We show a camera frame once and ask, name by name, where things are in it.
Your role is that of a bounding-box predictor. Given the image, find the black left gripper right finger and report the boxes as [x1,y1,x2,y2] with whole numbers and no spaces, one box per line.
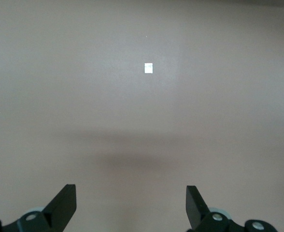
[186,185,277,232]

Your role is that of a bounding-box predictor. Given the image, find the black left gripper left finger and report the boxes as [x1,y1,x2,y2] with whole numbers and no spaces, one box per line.
[0,184,77,232]

